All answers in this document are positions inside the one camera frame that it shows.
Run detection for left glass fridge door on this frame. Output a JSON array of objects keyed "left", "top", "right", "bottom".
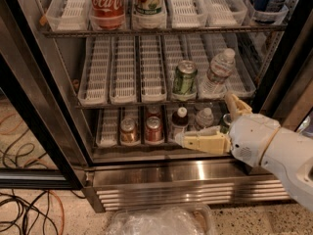
[{"left": 0, "top": 0, "right": 86, "bottom": 190}]

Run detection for glass fridge door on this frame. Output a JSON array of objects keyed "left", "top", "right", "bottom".
[
  {"left": 252, "top": 11, "right": 313, "bottom": 130},
  {"left": 0, "top": 0, "right": 86, "bottom": 190}
]

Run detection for green can middle shelf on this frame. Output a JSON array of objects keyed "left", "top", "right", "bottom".
[{"left": 172, "top": 60, "right": 198, "bottom": 96}]

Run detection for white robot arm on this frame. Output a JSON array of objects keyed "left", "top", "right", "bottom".
[{"left": 175, "top": 92, "right": 313, "bottom": 211}]

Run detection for orange soda can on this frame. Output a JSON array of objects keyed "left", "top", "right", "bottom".
[{"left": 120, "top": 117, "right": 138, "bottom": 145}]

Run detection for green can bottom shelf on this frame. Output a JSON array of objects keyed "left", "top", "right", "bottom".
[{"left": 219, "top": 114, "right": 232, "bottom": 134}]

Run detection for red Coca-Cola can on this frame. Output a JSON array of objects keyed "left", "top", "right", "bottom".
[{"left": 91, "top": 0, "right": 125, "bottom": 29}]

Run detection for green can shelf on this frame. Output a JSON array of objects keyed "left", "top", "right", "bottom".
[
  {"left": 172, "top": 60, "right": 198, "bottom": 96},
  {"left": 219, "top": 114, "right": 232, "bottom": 134}
]

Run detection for right glass fridge door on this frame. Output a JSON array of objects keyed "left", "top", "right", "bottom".
[{"left": 252, "top": 11, "right": 313, "bottom": 130}]

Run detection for red soda can rear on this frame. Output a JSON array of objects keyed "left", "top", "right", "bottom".
[{"left": 146, "top": 106, "right": 162, "bottom": 118}]

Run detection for water bottle middle shelf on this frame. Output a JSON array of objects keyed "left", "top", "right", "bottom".
[{"left": 199, "top": 48, "right": 236, "bottom": 98}]

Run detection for black and orange floor cables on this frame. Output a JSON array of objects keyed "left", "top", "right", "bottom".
[{"left": 0, "top": 113, "right": 86, "bottom": 235}]

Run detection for dark juice bottle white cap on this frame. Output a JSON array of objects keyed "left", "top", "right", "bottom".
[{"left": 170, "top": 107, "right": 189, "bottom": 140}]

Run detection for bottom wire shelf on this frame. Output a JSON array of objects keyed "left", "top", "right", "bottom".
[{"left": 93, "top": 142, "right": 181, "bottom": 149}]

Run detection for clear plastic bag bin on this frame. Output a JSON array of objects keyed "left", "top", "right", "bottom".
[{"left": 105, "top": 204, "right": 218, "bottom": 235}]

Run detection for green white soda can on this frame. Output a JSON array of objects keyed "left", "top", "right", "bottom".
[{"left": 133, "top": 0, "right": 164, "bottom": 28}]

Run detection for small water bottle bottom shelf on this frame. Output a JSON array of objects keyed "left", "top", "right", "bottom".
[{"left": 195, "top": 108, "right": 214, "bottom": 130}]

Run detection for wire shelf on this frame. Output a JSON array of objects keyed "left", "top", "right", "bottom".
[
  {"left": 41, "top": 24, "right": 287, "bottom": 38},
  {"left": 75, "top": 98, "right": 226, "bottom": 110},
  {"left": 93, "top": 142, "right": 181, "bottom": 149}
]

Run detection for red soda can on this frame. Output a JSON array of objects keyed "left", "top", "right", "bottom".
[
  {"left": 146, "top": 106, "right": 162, "bottom": 118},
  {"left": 145, "top": 117, "right": 162, "bottom": 143}
]

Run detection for top wire shelf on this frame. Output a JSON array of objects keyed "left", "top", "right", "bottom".
[{"left": 41, "top": 24, "right": 287, "bottom": 38}]

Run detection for middle wire shelf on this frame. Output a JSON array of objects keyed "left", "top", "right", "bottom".
[{"left": 75, "top": 98, "right": 226, "bottom": 110}]

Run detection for red soda can front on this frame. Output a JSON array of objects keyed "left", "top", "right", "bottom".
[{"left": 145, "top": 117, "right": 162, "bottom": 143}]

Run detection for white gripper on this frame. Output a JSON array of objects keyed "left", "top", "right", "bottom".
[{"left": 175, "top": 92, "right": 281, "bottom": 167}]

